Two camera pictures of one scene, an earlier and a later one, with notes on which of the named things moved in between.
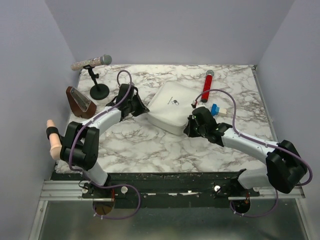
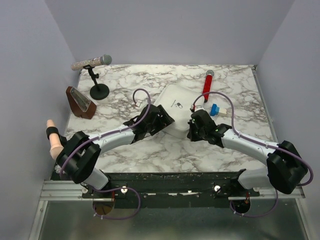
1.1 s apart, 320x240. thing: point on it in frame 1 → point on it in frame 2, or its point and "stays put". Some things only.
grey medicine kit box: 170,106 stays put
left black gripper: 141,109 → 164,120
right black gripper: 190,130 stays put
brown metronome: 80,105 stays put
